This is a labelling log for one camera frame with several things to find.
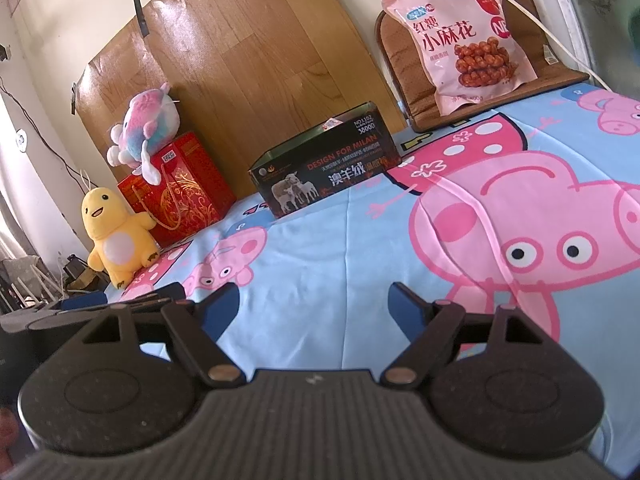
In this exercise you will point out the yellow plush toy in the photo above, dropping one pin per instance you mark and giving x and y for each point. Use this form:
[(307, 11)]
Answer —
[(117, 240)]

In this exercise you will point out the white router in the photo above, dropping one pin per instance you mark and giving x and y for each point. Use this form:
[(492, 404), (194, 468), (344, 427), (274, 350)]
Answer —
[(30, 285)]

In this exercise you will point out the dark cardboard box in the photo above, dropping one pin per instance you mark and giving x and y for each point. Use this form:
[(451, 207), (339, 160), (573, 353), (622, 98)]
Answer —
[(320, 175)]

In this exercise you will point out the printed blanket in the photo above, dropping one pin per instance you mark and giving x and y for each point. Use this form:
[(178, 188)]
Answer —
[(375, 240)]

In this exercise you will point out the pink and blue plush toy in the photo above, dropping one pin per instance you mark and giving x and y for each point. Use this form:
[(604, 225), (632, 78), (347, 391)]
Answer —
[(145, 125)]

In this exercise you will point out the wooden board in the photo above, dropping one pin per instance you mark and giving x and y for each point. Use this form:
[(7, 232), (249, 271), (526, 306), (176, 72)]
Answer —
[(250, 60)]

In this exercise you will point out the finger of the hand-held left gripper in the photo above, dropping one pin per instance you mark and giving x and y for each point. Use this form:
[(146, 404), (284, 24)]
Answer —
[(90, 310), (167, 292)]

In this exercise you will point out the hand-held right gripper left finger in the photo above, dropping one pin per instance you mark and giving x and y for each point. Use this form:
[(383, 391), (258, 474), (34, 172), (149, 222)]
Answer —
[(220, 310)]

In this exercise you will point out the pink snack bag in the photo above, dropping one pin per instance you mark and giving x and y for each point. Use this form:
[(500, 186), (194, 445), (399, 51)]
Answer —
[(465, 45)]

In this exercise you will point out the brown seat cushion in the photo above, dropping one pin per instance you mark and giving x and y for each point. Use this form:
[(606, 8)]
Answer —
[(400, 70)]

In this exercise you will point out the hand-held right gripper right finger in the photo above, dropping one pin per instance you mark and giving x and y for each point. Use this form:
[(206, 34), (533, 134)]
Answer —
[(405, 305)]

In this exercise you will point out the red gift bag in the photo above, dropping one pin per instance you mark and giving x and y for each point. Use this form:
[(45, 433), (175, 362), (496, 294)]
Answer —
[(185, 190)]

